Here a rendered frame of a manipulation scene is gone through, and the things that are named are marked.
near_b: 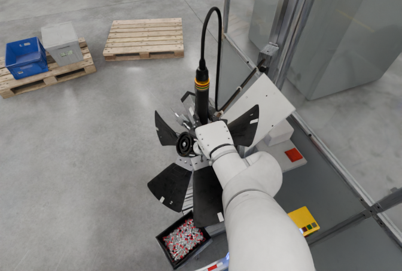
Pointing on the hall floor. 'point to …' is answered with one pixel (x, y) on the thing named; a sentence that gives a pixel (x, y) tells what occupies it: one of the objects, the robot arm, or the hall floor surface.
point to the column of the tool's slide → (285, 15)
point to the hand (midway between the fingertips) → (202, 115)
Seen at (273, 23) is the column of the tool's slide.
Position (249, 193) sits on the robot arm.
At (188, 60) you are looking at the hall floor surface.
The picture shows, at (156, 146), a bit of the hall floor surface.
